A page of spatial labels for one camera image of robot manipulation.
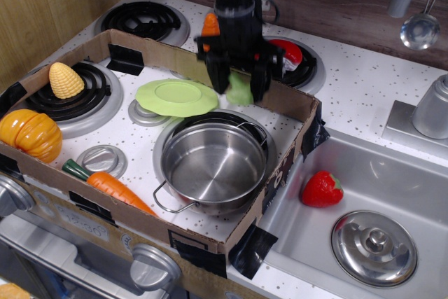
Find back right black burner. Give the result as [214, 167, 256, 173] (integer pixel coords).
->
[265, 36, 326, 95]

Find yellow toy corn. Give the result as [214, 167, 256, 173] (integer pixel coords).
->
[48, 62, 85, 99]

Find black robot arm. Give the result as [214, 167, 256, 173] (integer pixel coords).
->
[195, 0, 285, 102]

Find grey toy faucet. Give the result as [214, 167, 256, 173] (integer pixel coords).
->
[381, 0, 448, 151]

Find grey oven knob right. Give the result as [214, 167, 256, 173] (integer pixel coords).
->
[129, 244, 181, 291]

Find grey stove knob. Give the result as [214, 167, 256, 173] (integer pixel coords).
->
[128, 99, 171, 127]
[76, 144, 127, 179]

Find orange toy pumpkin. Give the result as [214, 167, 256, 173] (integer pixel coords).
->
[1, 109, 63, 163]

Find hanging steel ladle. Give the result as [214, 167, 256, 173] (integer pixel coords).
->
[400, 0, 440, 51]

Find green toy broccoli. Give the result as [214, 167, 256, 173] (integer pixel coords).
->
[226, 72, 253, 106]

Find steel pot lid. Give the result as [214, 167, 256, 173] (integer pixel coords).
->
[330, 211, 418, 288]

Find grey stove knob front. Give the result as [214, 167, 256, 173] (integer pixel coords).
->
[76, 144, 127, 179]

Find grey stove knob centre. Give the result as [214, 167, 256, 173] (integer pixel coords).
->
[128, 99, 171, 127]

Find back left black burner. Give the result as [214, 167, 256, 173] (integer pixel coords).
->
[94, 1, 190, 47]

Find grey oven knob left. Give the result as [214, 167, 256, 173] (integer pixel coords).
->
[0, 175, 35, 217]

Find orange toy carrot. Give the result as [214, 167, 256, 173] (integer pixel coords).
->
[62, 159, 156, 216]

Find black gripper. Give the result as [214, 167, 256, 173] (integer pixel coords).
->
[195, 11, 285, 102]

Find grey oven knob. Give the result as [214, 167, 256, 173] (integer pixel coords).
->
[129, 244, 181, 291]
[0, 175, 35, 217]

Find red toy strawberry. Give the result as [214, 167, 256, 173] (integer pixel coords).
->
[302, 171, 344, 208]

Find stainless steel pot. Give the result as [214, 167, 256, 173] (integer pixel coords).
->
[160, 123, 268, 216]

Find front left black burner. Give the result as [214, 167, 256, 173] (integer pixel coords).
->
[17, 61, 123, 139]

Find orange toy carrot cone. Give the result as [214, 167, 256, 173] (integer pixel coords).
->
[201, 13, 221, 45]

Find red white toy sushi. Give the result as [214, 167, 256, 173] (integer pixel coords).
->
[269, 39, 302, 73]

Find green plastic plate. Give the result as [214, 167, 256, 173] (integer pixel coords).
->
[135, 79, 219, 118]

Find brown cardboard fence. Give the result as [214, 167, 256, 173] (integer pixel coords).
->
[1, 29, 326, 278]

